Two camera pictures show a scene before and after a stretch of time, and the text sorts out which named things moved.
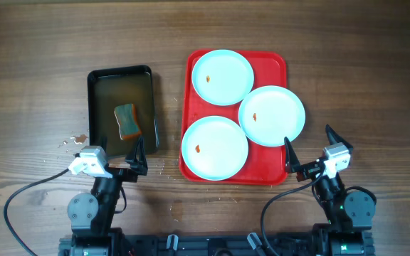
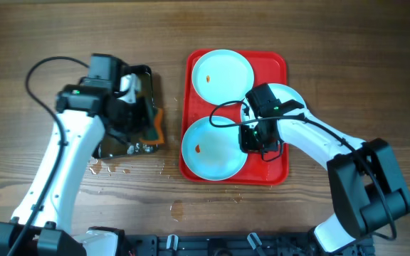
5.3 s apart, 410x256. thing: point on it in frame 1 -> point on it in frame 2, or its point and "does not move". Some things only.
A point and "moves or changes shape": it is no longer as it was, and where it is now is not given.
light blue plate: (214, 148) does not move
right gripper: (292, 165) -> (245, 145)
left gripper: (137, 165) -> (141, 104)
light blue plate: (223, 77) does not move
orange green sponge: (125, 115) moves or changes shape
